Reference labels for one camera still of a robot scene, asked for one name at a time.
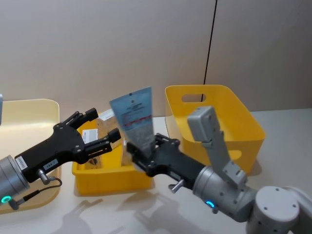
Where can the white labelled packet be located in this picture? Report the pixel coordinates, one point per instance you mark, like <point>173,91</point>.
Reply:
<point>90,134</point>

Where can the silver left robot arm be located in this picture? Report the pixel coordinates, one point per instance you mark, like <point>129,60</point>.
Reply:
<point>9,175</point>

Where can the small brown packet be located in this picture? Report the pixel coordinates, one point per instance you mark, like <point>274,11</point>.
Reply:
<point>93,162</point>

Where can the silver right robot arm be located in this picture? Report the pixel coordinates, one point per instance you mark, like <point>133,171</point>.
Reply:
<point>275,209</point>

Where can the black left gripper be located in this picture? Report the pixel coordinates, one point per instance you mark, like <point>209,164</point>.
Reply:
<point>61,148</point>

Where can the small yellow plastic bin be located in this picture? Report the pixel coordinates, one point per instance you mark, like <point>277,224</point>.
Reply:
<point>109,180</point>

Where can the silver right wrist plug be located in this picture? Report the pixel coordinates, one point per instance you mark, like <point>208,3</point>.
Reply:
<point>176,186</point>

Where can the blue grey squeeze tube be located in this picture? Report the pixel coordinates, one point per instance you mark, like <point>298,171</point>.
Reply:
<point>136,114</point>

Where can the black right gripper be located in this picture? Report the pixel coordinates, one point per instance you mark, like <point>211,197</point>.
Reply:
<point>175,162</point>

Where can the cream plastic basket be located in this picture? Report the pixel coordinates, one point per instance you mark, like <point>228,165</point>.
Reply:
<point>29,117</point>

